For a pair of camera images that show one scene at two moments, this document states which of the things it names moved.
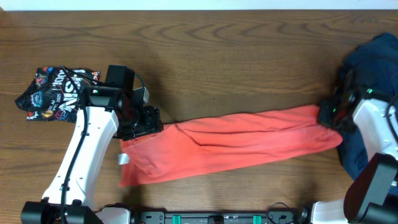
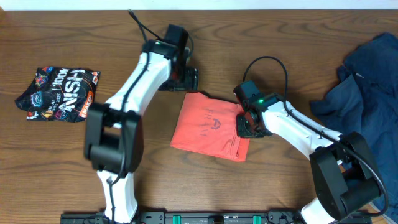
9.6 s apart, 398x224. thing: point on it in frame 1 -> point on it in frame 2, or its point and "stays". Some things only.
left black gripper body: (141, 122) -> (186, 80)
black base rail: (270, 217) stays
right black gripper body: (334, 117) -> (245, 129)
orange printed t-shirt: (188, 147) -> (209, 126)
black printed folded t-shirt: (54, 94) stays
